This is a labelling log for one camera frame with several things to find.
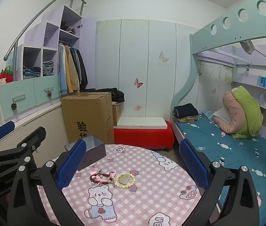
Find white board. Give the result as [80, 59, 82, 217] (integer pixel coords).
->
[113, 117, 167, 129]

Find folded blue jeans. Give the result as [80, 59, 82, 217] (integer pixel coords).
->
[23, 66, 41, 78]

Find grey clip lamp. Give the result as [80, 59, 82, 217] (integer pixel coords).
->
[240, 40, 256, 54]

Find mint bunk bed frame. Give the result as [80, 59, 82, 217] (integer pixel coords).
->
[171, 0, 266, 226]

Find folded dark clothes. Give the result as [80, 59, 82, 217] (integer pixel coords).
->
[173, 103, 199, 117]

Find grey tin box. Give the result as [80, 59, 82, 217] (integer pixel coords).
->
[64, 135, 106, 171]

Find pink charm keychain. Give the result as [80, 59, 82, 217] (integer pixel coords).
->
[105, 171, 117, 188]

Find yellow hanging jacket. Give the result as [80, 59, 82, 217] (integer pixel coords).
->
[65, 47, 80, 93]

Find white wardrobe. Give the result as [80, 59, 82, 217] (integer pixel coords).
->
[95, 19, 200, 120]

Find black clothes pile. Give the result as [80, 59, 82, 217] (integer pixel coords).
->
[95, 88, 125, 103]

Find beige cabinet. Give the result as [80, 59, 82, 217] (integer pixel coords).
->
[0, 104, 70, 170]

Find cream bead bracelet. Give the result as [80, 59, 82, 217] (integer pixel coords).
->
[114, 173, 136, 189]

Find pink pillow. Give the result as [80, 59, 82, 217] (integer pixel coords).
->
[222, 92, 243, 133]

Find small cardboard box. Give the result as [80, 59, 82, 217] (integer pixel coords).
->
[112, 102, 124, 126]

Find folded grey clothes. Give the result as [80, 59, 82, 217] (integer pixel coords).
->
[42, 61, 54, 76]

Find dark red bead bracelet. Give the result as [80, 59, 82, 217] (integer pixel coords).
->
[89, 170, 110, 186]

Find green blanket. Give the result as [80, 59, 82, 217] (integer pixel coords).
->
[232, 86, 263, 139]

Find mint drawer cabinet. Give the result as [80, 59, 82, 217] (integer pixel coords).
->
[0, 75, 62, 123]

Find lilac staircase cabinet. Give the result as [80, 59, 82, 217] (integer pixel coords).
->
[13, 5, 97, 95]

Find large cardboard box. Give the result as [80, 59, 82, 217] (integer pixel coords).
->
[61, 92, 115, 144]

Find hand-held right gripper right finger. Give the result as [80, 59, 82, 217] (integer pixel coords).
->
[179, 139, 260, 226]

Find pink checked tablecloth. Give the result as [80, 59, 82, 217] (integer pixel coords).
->
[36, 144, 261, 226]

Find blue printed bedsheet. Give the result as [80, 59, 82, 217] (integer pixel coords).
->
[175, 110, 266, 226]

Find red strawberry plush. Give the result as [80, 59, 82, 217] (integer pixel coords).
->
[0, 67, 13, 83]

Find dark hanging jackets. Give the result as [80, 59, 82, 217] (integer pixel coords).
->
[73, 48, 88, 91]

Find light blue hanging shirt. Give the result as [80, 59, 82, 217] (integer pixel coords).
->
[58, 45, 67, 97]

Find white pillow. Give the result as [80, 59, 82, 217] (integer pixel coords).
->
[213, 107, 230, 123]

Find folded tan clothes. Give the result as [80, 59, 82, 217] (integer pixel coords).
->
[173, 115, 200, 123]

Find grey metal handrail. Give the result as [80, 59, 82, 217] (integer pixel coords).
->
[4, 0, 87, 62]

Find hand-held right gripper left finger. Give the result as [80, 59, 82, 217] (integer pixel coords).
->
[7, 140, 87, 226]

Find red storage box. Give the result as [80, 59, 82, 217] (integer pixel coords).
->
[113, 121, 174, 151]

